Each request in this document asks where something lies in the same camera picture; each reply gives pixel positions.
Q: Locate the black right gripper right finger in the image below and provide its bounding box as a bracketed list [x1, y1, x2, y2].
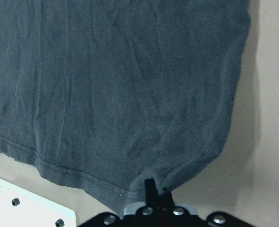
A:
[159, 192, 175, 208]

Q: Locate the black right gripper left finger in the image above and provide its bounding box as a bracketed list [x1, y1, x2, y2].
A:
[144, 179, 159, 208]

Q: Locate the black t-shirt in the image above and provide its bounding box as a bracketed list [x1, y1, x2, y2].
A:
[0, 0, 250, 213]

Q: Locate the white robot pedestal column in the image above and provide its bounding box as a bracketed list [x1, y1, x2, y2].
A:
[0, 179, 76, 227]

